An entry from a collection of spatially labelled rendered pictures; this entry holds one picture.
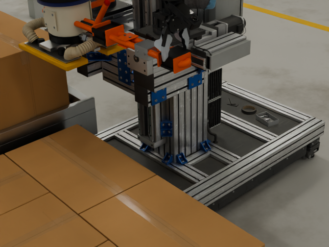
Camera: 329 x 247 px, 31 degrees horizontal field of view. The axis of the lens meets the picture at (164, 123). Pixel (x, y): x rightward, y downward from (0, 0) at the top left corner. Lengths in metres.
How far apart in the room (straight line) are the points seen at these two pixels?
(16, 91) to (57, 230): 0.80
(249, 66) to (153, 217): 2.74
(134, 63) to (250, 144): 1.06
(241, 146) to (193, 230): 1.21
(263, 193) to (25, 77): 1.44
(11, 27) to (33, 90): 0.38
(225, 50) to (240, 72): 2.08
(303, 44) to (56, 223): 3.48
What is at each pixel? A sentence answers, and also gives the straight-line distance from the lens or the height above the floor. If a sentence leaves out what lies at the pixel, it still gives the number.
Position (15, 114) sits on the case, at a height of 0.66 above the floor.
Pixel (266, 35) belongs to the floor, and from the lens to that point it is 5.53.
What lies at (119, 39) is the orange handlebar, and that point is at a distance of 2.13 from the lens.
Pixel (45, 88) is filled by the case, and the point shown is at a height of 0.73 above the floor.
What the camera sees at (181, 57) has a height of 1.22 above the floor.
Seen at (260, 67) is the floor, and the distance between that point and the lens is 4.87.
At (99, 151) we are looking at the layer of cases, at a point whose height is 0.54.
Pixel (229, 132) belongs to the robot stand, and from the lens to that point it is 3.52.
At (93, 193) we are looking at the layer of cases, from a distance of 2.47.
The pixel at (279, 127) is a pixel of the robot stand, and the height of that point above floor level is 0.21.
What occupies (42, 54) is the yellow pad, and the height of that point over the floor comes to 1.08.
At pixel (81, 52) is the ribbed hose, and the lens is 2.24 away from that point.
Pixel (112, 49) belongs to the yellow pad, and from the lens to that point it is 2.36.
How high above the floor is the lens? 1.98
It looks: 29 degrees down
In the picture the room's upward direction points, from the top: 2 degrees counter-clockwise
